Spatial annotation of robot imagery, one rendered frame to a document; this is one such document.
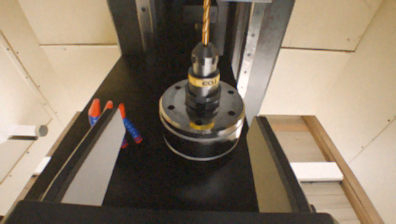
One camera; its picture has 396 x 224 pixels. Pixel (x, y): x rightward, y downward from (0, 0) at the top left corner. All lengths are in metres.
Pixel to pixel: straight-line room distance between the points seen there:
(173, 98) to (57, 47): 1.21
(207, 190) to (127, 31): 0.66
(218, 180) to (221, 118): 0.13
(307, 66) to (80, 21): 1.45
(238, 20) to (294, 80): 0.81
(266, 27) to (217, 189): 0.63
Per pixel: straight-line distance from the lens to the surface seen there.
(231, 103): 0.33
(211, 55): 0.27
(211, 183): 0.36
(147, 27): 0.75
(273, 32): 0.82
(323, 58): 1.46
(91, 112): 0.32
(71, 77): 1.56
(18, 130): 1.20
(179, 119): 0.29
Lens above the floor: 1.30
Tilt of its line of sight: 42 degrees up
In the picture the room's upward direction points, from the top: 178 degrees counter-clockwise
